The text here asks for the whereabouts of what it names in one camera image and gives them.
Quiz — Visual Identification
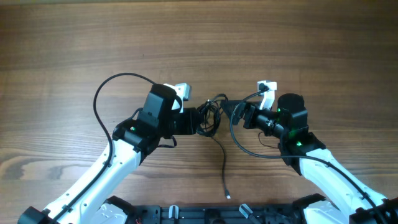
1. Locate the black right camera cable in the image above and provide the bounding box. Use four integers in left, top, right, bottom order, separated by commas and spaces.
229, 83, 389, 224

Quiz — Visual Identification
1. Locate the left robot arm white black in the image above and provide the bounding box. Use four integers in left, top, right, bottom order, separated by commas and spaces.
18, 83, 198, 223

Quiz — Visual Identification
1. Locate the black left camera cable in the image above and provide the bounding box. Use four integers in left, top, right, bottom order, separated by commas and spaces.
51, 72, 156, 224

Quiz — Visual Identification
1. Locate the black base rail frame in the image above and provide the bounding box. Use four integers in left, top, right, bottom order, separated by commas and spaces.
133, 204, 302, 224

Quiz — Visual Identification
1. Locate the black camera cable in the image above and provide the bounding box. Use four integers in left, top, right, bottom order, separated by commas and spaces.
229, 83, 389, 224
51, 72, 156, 224

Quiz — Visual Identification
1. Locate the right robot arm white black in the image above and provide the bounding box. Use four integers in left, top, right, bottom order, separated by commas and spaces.
221, 93, 397, 223

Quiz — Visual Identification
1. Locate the black USB cable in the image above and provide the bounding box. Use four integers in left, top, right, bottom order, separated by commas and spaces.
195, 93, 229, 138

